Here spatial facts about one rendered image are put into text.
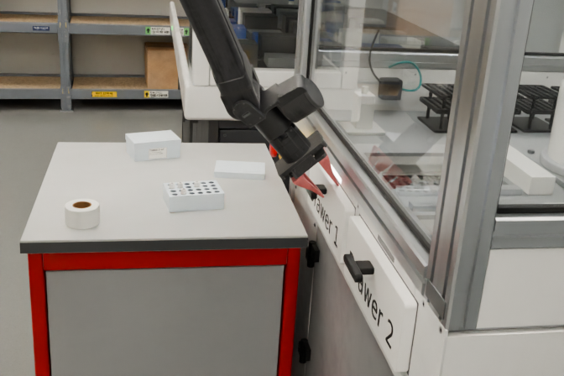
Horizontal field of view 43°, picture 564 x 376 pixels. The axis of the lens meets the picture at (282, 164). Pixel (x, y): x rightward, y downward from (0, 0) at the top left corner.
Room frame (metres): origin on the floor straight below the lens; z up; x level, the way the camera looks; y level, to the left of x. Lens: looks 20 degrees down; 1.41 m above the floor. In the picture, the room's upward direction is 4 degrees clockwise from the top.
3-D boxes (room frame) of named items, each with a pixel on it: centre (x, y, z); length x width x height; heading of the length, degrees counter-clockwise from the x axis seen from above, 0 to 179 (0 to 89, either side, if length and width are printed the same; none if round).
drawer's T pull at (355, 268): (0.97, -0.13, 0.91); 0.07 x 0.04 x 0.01; 11
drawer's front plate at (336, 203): (1.29, -0.09, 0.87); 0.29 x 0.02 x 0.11; 11
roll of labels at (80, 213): (1.37, 0.41, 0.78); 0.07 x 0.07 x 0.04
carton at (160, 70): (5.14, 0.83, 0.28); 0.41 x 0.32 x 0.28; 104
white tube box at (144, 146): (1.83, 0.35, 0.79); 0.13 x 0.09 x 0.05; 118
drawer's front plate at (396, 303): (0.98, -0.15, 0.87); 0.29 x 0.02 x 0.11; 11
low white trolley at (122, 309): (1.63, 0.28, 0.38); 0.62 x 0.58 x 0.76; 11
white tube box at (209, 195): (1.51, 0.20, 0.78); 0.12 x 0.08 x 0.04; 110
